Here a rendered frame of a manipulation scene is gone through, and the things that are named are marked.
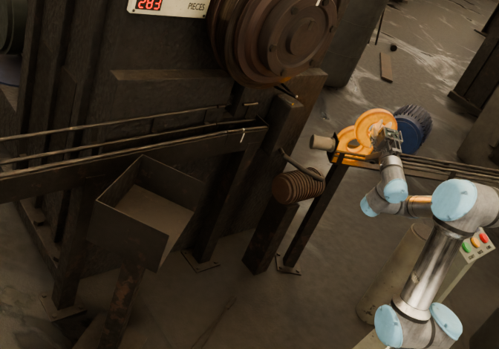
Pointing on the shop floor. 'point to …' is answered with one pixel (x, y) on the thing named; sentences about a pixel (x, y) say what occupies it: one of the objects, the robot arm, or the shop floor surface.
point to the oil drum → (355, 30)
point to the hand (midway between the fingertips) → (378, 124)
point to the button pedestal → (462, 265)
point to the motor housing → (279, 216)
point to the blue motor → (413, 127)
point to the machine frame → (134, 99)
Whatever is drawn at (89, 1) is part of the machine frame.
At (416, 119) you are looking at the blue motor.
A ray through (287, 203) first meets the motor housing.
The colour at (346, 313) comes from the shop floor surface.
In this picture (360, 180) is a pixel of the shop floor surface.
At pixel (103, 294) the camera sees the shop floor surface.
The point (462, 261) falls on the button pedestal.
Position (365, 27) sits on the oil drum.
